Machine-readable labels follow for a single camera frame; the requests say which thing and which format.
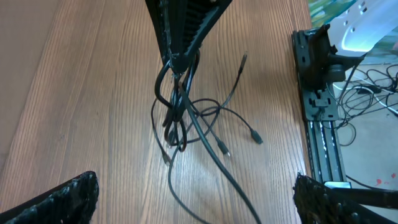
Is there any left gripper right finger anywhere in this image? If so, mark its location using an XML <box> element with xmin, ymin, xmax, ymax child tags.
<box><xmin>293</xmin><ymin>174</ymin><xmax>393</xmax><ymax>224</ymax></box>

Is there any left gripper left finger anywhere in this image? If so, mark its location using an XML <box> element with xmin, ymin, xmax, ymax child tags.
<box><xmin>1</xmin><ymin>170</ymin><xmax>100</xmax><ymax>223</ymax></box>

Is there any black cable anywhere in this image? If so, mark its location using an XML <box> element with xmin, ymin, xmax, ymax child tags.
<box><xmin>150</xmin><ymin>51</ymin><xmax>264</xmax><ymax>224</ymax></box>

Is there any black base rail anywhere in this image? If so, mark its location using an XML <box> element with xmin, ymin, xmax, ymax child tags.
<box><xmin>292</xmin><ymin>29</ymin><xmax>352</xmax><ymax>189</ymax></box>

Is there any black table clamp post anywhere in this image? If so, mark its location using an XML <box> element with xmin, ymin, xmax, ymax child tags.
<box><xmin>324</xmin><ymin>182</ymin><xmax>397</xmax><ymax>209</ymax></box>

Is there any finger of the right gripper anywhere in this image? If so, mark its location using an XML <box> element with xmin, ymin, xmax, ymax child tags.
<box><xmin>145</xmin><ymin>0</ymin><xmax>187</xmax><ymax>73</ymax></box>
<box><xmin>178</xmin><ymin>0</ymin><xmax>232</xmax><ymax>73</ymax></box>

